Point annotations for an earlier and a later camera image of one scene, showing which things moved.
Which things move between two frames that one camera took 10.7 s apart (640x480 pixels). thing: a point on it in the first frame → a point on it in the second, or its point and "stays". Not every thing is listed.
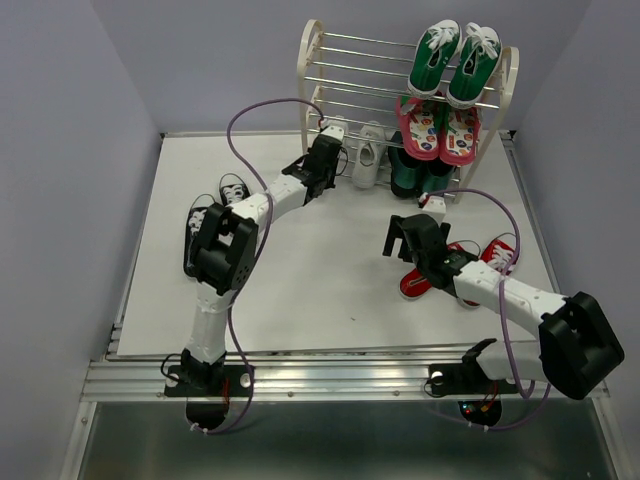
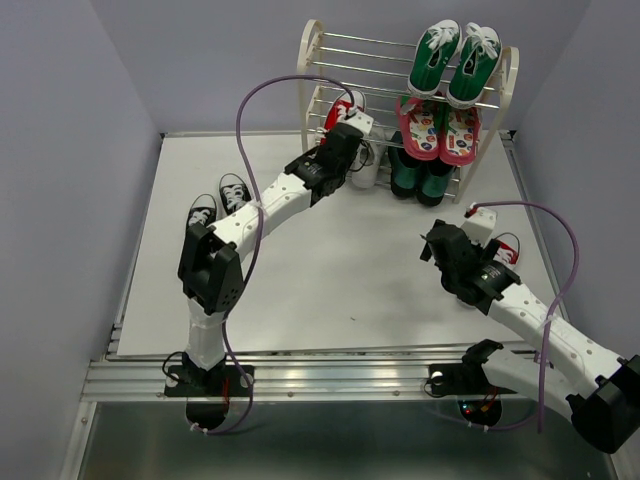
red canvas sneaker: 415,282 → 341,109
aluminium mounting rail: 303,378 stays
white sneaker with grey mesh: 370,156 stays
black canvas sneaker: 232,189 stays
